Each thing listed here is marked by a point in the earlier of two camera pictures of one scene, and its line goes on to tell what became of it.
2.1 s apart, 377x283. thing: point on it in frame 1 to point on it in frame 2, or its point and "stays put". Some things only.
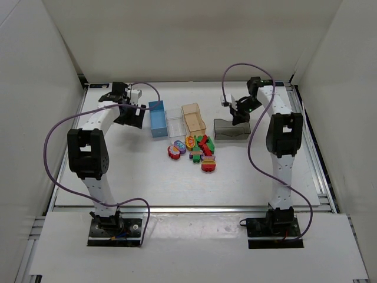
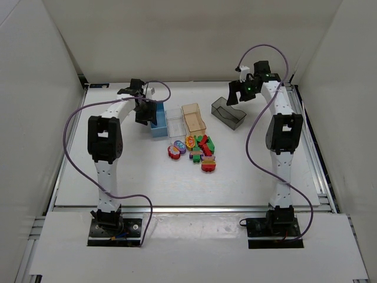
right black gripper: (238, 111) to (240, 89)
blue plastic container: (158, 118) stays put
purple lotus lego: (181, 145) stays put
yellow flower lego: (190, 142) stays put
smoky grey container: (224, 130) to (231, 118)
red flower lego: (173, 152) stays put
